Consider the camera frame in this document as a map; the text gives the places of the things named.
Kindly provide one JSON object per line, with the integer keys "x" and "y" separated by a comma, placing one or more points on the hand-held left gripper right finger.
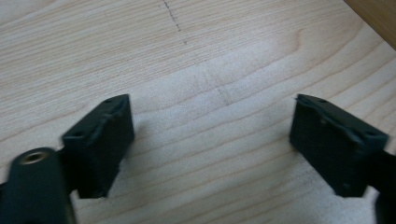
{"x": 334, "y": 146}

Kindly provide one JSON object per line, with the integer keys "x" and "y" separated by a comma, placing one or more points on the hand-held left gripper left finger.
{"x": 98, "y": 146}

